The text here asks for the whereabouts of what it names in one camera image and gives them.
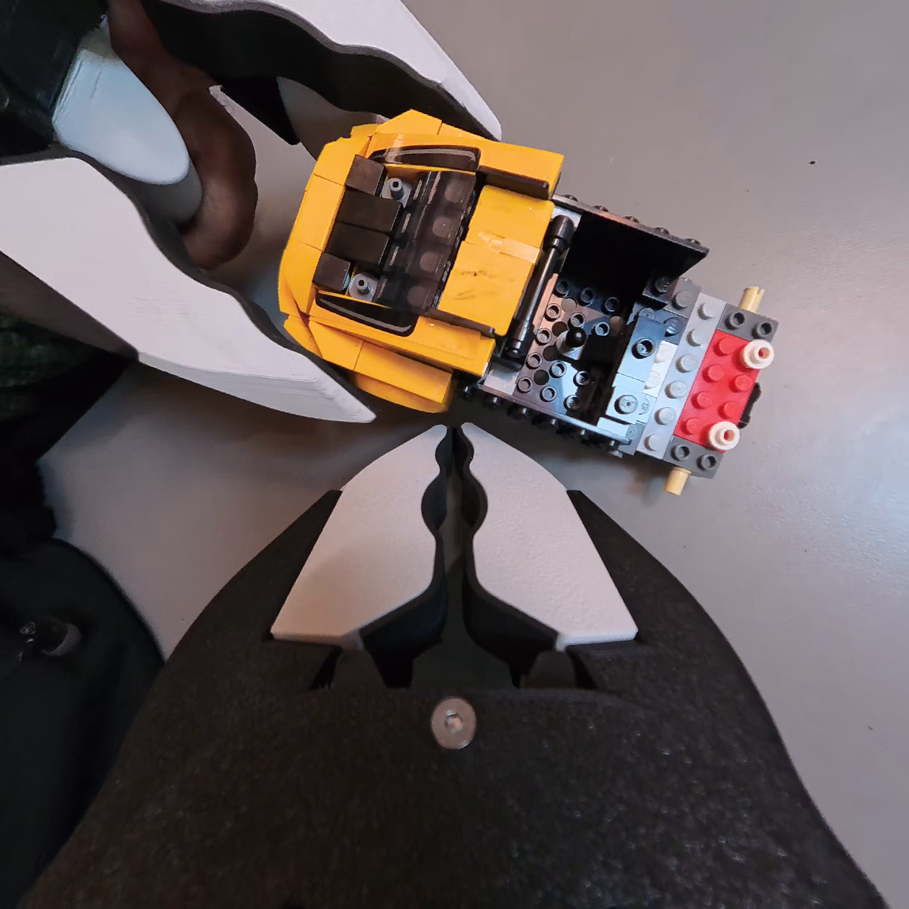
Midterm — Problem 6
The yellow lego car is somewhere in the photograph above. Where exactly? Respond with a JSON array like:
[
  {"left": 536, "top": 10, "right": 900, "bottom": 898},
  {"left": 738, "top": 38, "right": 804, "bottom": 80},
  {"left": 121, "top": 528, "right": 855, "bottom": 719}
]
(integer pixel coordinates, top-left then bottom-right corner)
[{"left": 278, "top": 110, "right": 781, "bottom": 498}]

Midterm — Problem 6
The person's left forearm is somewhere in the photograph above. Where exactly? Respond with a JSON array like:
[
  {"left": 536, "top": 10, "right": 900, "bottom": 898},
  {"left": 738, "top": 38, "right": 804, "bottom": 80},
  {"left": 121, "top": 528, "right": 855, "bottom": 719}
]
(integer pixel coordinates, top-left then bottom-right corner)
[{"left": 0, "top": 309, "right": 132, "bottom": 388}]

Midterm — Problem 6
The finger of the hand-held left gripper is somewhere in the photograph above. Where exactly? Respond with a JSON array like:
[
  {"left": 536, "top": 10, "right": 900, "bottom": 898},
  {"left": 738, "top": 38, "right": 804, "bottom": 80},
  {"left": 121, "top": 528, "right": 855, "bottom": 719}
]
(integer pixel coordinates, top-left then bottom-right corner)
[
  {"left": 0, "top": 151, "right": 377, "bottom": 423},
  {"left": 142, "top": 0, "right": 503, "bottom": 143}
]

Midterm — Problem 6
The person's left hand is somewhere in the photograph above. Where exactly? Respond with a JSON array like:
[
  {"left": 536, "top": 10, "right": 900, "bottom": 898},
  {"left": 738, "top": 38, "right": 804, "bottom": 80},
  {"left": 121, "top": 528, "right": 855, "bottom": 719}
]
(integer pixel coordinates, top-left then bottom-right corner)
[{"left": 107, "top": 0, "right": 258, "bottom": 271}]

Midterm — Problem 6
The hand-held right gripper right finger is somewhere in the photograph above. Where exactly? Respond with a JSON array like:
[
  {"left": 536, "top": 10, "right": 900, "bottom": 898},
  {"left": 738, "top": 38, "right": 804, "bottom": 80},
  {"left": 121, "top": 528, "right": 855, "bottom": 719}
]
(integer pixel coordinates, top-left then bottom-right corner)
[{"left": 460, "top": 422, "right": 639, "bottom": 684}]

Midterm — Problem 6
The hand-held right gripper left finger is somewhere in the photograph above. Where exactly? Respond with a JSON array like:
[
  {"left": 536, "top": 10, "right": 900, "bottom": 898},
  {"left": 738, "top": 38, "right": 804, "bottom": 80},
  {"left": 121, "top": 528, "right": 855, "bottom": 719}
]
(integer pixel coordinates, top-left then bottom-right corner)
[{"left": 270, "top": 425, "right": 455, "bottom": 684}]

